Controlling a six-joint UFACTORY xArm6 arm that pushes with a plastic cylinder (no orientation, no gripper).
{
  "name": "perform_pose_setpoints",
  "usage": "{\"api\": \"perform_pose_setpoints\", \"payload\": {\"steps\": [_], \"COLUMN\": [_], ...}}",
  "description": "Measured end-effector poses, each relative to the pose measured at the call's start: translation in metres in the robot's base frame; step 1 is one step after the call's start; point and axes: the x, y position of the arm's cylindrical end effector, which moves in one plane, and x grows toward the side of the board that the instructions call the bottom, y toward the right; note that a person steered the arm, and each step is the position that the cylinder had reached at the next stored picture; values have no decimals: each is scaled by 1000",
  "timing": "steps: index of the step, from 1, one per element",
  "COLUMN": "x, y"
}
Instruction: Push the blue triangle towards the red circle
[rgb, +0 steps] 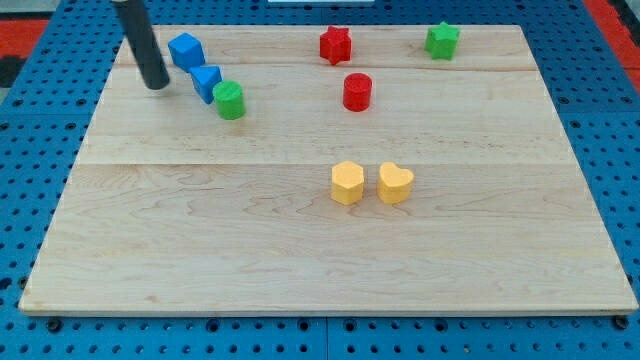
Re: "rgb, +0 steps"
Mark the blue triangle block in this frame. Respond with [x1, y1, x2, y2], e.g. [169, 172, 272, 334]
[189, 65, 222, 104]

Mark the yellow hexagon block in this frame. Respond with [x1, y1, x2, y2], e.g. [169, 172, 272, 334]
[331, 161, 365, 205]

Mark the light wooden board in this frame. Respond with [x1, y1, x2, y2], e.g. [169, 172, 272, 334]
[19, 25, 638, 317]

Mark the yellow heart block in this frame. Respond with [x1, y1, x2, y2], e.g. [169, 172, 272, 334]
[377, 162, 415, 204]

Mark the red cylinder block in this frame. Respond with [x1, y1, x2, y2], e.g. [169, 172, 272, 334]
[342, 73, 373, 112]

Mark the green cylinder block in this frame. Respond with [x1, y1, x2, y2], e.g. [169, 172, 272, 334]
[213, 80, 246, 120]

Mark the red star block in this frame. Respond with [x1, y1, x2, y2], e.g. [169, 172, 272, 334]
[319, 25, 352, 65]

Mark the green star block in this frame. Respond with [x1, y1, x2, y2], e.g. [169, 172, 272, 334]
[424, 21, 461, 60]

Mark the blue cube block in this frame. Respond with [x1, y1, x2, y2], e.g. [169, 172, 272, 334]
[168, 33, 205, 73]

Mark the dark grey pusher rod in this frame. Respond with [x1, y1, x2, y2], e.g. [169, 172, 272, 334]
[111, 0, 170, 90]

